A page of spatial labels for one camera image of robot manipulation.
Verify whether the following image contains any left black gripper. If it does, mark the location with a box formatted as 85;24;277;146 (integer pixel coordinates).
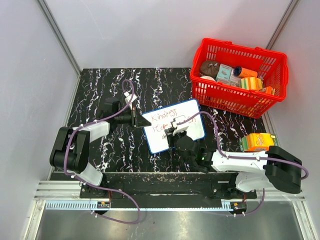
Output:
114;106;151;128

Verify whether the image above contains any blue framed whiteboard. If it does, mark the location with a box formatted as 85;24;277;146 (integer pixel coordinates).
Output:
142;98;206;154

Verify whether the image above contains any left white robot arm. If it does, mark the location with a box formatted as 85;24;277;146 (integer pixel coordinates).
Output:
49;97;152;198

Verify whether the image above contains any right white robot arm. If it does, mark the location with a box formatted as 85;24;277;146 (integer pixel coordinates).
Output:
164;127;303;198

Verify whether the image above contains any white round lid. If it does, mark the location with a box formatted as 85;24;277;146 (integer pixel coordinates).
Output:
200;76;216;82

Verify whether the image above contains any brown round bun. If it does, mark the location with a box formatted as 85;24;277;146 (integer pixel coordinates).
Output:
199;60;220;78

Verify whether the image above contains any teal small box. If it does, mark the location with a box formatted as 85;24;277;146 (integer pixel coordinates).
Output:
215;64;233;82

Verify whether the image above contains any pale pink box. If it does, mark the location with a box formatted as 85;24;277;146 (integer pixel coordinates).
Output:
229;69;241;87

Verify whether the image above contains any orange juice carton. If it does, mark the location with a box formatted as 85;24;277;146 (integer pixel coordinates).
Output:
239;133;279;152

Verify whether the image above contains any orange tube blue cap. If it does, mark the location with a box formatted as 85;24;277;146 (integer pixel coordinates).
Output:
234;66;258;78

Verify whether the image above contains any yellow green sponge pack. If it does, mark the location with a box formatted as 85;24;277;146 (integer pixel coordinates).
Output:
239;77;264;90

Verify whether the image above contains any orange snack box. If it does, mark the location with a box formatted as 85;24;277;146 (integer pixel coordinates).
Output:
258;86;275;96

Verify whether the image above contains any red plastic shopping basket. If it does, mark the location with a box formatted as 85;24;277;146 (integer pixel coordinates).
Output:
190;38;289;119

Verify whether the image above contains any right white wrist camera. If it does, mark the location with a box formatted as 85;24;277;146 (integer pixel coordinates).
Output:
171;115;189;136

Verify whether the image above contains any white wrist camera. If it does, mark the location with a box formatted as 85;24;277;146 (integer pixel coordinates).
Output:
171;115;189;136
124;91;137;109

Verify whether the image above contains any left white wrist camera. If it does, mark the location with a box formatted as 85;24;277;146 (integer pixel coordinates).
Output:
124;91;137;109

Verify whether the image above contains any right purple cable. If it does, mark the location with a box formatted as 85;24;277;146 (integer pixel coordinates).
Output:
176;111;310;218

